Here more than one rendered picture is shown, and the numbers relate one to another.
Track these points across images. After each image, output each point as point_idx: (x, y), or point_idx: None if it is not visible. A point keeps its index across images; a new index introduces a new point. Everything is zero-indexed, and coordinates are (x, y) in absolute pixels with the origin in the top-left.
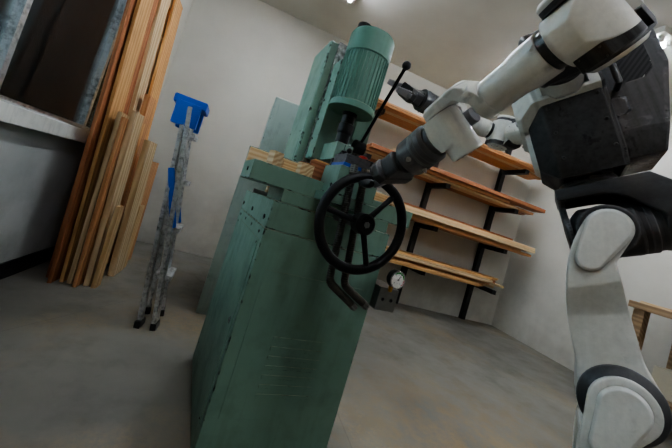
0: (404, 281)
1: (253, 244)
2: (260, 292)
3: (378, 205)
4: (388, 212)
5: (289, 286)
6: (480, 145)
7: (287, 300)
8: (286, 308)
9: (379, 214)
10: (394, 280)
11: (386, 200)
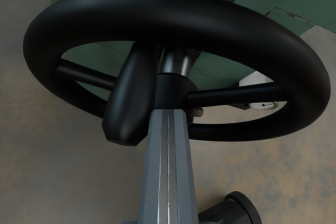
0: (273, 107)
1: None
2: (83, 54)
3: None
4: (330, 7)
5: (116, 58)
6: None
7: (118, 66)
8: (119, 71)
9: (301, 6)
10: (257, 103)
11: (257, 92)
